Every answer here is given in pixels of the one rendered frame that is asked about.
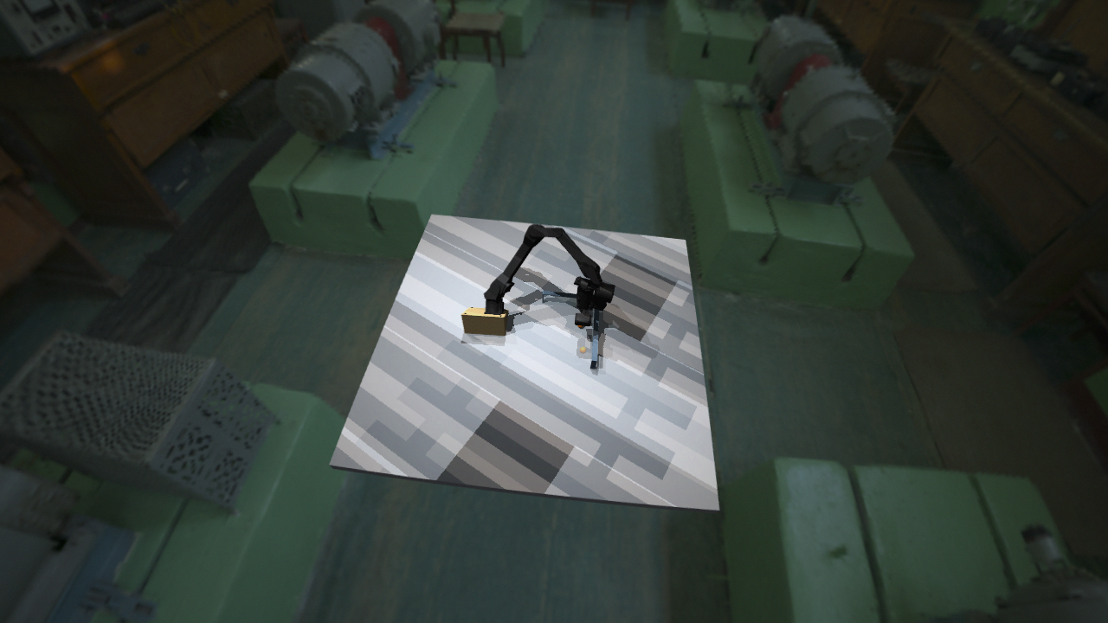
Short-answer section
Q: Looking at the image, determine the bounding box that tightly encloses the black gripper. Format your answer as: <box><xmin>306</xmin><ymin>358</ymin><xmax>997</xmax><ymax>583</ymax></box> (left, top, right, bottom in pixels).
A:
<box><xmin>575</xmin><ymin>286</ymin><xmax>593</xmax><ymax>326</ymax></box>

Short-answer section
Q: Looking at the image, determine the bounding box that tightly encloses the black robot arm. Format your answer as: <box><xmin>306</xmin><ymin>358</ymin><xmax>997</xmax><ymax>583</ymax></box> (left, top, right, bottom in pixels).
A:
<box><xmin>483</xmin><ymin>223</ymin><xmax>615</xmax><ymax>315</ymax></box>

